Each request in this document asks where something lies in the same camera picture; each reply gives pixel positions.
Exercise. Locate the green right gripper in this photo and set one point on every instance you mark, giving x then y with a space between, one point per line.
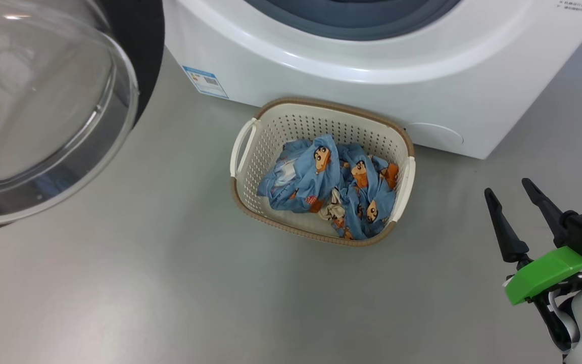
548 273

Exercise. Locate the blue cartoon print garment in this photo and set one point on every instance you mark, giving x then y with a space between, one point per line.
372 202

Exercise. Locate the black round glass washer door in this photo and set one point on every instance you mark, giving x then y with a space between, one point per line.
43 101

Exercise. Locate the white front-load washing machine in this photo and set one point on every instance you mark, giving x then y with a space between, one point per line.
422 91

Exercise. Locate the grey rubber door gasket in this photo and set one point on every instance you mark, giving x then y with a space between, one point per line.
351 23

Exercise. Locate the round drain filter cover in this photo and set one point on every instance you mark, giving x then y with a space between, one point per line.
437 135

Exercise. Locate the small printed text label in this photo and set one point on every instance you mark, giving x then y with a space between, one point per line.
574 4

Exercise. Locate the cream laundry basket brown rim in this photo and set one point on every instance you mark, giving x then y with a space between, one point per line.
271 131

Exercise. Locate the blue energy label sticker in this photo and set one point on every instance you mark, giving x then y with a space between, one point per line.
205 82

